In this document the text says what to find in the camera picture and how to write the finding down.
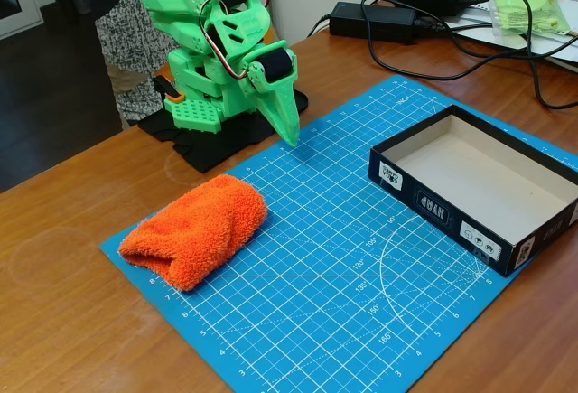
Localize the orange fluffy towel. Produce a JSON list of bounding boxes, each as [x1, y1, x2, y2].
[[117, 173, 270, 294]]

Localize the black orange table clamp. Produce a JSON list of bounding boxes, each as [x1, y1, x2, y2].
[[152, 75, 186, 105]]

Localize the black power adapter brick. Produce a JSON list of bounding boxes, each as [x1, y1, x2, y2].
[[328, 1, 419, 45]]

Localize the person in speckled garment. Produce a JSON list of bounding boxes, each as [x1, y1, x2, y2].
[[74, 0, 275, 124]]

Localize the blue cutting mat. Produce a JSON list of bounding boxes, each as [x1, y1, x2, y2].
[[98, 74, 578, 393]]

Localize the black cardboard box tray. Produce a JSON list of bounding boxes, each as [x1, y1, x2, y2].
[[368, 103, 578, 279]]

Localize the white paper sheets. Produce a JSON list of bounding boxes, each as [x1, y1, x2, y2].
[[432, 0, 578, 73]]

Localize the clear bag with green parts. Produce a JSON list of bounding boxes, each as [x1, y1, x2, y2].
[[490, 0, 573, 38]]

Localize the white red black servo wire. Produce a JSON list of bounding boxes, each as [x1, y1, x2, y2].
[[200, 0, 248, 81]]

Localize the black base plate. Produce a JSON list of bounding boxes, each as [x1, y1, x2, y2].
[[137, 88, 309, 174]]

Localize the long black power cable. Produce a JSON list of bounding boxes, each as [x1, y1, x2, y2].
[[359, 0, 578, 110]]

